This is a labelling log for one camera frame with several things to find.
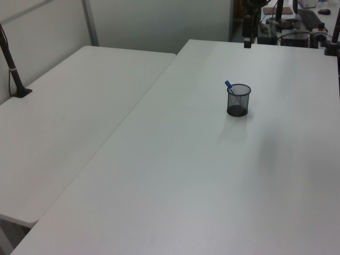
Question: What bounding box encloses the black wire mesh pen cup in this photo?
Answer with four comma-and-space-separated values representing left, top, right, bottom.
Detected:
226, 83, 252, 117

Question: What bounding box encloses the brown flat pad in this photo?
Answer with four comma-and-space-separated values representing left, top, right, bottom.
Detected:
262, 7, 293, 16

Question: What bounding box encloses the blue and white marker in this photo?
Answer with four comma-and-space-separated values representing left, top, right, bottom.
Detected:
224, 80, 237, 95

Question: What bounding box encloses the black electronic device box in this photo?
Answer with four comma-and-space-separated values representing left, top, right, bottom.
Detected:
257, 23, 279, 45

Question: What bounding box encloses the white adjoining table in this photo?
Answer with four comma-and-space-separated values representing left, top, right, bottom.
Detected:
0, 45, 177, 255

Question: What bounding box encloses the grey metal partition post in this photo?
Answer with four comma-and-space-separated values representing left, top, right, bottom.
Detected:
81, 0, 100, 47

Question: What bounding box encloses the white and black small device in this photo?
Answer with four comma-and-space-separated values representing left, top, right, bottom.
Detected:
310, 22, 328, 41

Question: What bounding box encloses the black stand with round base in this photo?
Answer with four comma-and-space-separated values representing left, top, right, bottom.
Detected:
267, 0, 293, 29

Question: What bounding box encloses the black pole with table clamp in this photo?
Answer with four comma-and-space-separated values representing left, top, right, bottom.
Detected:
322, 15, 340, 57

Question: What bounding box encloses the black computer keyboard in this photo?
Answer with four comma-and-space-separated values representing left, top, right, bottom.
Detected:
297, 8, 320, 30

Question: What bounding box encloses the black bracket with white band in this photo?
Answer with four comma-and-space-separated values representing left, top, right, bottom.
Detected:
242, 15, 253, 49

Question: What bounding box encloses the white cardboard box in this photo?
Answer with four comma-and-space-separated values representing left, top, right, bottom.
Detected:
296, 0, 318, 8

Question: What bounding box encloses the black pole with flat base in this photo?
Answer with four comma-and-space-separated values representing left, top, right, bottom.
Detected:
0, 23, 33, 99

